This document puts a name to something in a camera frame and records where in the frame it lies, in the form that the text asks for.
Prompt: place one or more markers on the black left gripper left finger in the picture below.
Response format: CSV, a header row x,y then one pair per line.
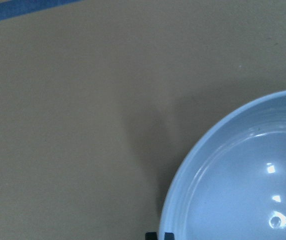
x,y
151,236

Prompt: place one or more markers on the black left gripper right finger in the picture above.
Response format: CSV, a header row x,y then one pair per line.
x,y
169,236

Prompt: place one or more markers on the blue ceramic plate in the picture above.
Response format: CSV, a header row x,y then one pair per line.
x,y
232,184

